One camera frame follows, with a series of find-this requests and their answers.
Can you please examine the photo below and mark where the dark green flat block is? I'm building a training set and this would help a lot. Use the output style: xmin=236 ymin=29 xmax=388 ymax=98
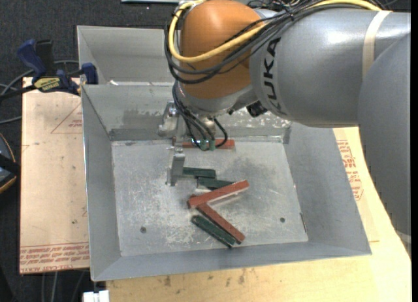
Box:
xmin=190 ymin=214 xmax=237 ymax=250
xmin=182 ymin=167 xmax=217 ymax=179
xmin=196 ymin=176 xmax=236 ymax=191

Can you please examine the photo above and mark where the grey metal bin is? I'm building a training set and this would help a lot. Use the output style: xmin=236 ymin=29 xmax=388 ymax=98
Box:
xmin=76 ymin=25 xmax=373 ymax=282

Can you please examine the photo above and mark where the red-brown flat block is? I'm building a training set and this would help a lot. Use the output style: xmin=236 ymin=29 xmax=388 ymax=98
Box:
xmin=186 ymin=179 xmax=251 ymax=210
xmin=195 ymin=202 xmax=246 ymax=246
xmin=181 ymin=138 xmax=236 ymax=150

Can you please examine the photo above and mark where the brown cardboard board, red print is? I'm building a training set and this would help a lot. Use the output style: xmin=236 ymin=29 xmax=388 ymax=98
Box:
xmin=19 ymin=76 xmax=381 ymax=276

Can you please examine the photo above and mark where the black cylinder on white bracket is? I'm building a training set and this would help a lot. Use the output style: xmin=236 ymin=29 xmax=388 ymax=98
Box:
xmin=245 ymin=100 xmax=267 ymax=119

